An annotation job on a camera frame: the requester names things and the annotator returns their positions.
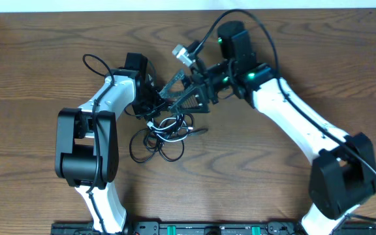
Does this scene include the black USB cable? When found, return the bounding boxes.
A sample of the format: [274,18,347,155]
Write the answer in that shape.
[128,112,209,164]

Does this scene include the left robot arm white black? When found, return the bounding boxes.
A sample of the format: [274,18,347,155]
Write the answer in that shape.
[55,53,163,234]

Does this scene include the white USB cable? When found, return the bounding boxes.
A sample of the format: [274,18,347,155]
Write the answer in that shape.
[146,116,195,143]

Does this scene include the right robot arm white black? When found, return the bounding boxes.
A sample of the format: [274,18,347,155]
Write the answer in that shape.
[160,21,376,234]

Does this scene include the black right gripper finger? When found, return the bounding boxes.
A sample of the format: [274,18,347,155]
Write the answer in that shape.
[168,84,210,114]
[159,69,190,98]

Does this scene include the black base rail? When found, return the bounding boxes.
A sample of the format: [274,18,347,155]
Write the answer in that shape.
[50,221,376,235]

